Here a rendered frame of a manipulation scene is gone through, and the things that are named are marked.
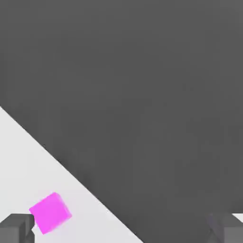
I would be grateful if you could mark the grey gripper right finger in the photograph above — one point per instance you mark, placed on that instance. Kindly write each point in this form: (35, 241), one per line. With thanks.
(227, 230)

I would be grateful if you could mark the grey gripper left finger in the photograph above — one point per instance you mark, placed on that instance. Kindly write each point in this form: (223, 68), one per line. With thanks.
(13, 227)

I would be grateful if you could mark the small magenta cube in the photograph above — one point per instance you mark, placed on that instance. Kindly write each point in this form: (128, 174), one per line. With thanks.
(49, 213)

